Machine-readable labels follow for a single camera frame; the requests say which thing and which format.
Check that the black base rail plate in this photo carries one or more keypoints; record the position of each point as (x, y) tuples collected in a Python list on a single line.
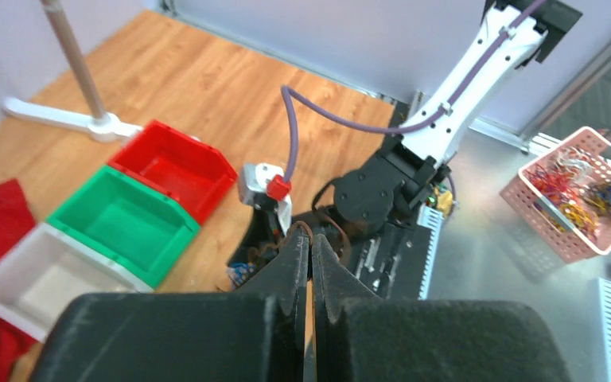
[(398, 262)]

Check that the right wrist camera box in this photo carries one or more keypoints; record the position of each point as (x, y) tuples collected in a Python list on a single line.
[(253, 184)]

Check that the pink perforated basket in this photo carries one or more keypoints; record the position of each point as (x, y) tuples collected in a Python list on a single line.
[(565, 196)]

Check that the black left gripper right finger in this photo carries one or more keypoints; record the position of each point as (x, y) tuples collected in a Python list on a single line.
[(359, 336)]

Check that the beige rack pole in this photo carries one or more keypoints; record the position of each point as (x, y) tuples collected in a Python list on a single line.
[(61, 27)]

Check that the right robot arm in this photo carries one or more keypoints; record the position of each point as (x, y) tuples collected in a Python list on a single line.
[(373, 221)]

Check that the red storage bin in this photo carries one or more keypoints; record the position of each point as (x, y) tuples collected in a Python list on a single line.
[(196, 175)]

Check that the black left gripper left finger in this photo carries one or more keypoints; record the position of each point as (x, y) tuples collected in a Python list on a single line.
[(254, 333)]

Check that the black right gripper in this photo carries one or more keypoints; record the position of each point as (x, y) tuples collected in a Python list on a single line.
[(261, 244)]

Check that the green storage bin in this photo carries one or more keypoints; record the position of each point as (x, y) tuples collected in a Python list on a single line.
[(127, 222)]

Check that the white storage bin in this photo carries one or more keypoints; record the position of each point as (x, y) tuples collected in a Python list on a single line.
[(46, 270)]

